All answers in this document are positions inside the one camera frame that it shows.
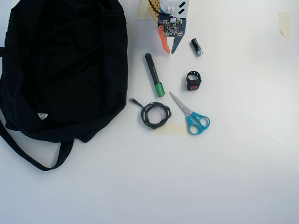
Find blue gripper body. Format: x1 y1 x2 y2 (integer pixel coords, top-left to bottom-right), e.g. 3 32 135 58
157 14 188 40

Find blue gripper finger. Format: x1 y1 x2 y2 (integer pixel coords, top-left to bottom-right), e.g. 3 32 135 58
171 37 185 55

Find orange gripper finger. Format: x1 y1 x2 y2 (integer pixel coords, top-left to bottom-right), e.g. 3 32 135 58
157 25 171 55

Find black bike light red lens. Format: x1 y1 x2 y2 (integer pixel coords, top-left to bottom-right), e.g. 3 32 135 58
185 70 202 91

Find black fabric bag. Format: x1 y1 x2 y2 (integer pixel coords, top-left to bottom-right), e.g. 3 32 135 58
0 0 129 172

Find small black cylindrical battery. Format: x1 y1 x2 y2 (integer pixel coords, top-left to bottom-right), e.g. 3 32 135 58
191 38 204 57

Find black marker green cap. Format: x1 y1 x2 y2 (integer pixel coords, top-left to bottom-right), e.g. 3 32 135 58
144 52 166 98

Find tall beige masking tape strip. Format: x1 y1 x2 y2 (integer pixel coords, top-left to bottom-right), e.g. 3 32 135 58
137 0 150 20

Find wide beige masking tape strip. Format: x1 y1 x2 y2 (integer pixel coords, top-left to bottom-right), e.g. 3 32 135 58
153 123 189 136

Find torn beige masking tape strip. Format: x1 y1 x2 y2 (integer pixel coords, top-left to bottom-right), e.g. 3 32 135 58
278 12 293 40

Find camera circuit board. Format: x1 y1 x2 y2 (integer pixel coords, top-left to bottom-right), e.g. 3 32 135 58
163 17 184 38

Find coiled black usb cable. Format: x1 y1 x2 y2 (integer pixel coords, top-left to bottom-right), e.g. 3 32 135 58
129 98 173 130

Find scissors with blue handles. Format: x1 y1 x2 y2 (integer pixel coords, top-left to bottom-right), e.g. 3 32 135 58
169 91 211 136

